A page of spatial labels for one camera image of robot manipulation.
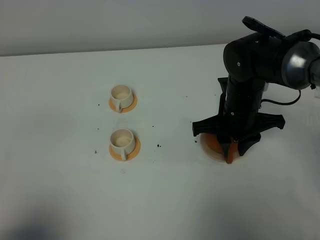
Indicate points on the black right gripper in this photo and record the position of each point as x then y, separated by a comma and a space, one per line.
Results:
238, 116

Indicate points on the brown clay teapot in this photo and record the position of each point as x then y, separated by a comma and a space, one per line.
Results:
215, 150

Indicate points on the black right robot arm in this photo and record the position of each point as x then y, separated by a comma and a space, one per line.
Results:
263, 57

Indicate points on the beige round teapot coaster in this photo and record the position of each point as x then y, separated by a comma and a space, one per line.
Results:
204, 145

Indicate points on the near orange saucer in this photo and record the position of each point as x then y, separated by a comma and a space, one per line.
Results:
129, 156

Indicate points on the orange saucer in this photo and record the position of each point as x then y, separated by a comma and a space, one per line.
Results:
129, 156
124, 110

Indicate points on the near white teacup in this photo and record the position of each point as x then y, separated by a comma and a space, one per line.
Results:
123, 142

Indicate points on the white teacup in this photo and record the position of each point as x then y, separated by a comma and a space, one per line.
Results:
123, 142
122, 97

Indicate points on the far white teacup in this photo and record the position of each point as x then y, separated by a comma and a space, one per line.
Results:
122, 97

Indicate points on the far orange saucer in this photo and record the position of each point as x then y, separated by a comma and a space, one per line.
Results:
124, 110

